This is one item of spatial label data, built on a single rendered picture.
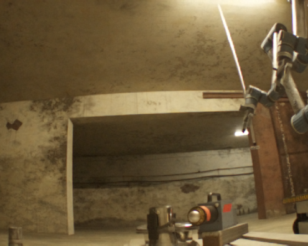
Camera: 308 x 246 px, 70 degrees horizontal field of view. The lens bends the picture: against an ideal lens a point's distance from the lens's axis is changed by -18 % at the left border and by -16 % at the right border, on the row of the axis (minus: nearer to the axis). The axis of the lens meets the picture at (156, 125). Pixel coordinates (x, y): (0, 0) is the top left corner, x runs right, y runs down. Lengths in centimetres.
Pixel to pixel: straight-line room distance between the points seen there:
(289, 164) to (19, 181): 583
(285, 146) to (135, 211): 652
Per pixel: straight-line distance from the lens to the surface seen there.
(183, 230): 203
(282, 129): 603
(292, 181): 585
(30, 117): 591
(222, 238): 138
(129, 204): 1027
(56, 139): 546
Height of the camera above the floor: 34
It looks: 20 degrees up
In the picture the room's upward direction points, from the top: 4 degrees counter-clockwise
